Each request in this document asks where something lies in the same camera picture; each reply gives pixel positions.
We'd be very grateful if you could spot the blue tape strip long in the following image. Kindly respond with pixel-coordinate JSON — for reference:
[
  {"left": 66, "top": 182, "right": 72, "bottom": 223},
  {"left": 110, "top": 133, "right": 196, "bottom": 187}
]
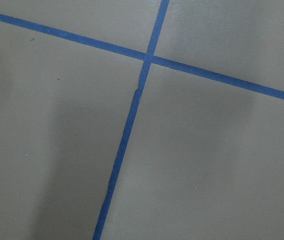
[{"left": 92, "top": 0, "right": 169, "bottom": 240}]

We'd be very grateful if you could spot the blue tape strip crossing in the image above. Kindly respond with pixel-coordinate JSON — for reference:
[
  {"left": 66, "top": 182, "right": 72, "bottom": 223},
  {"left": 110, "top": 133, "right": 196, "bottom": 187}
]
[{"left": 0, "top": 14, "right": 284, "bottom": 100}]

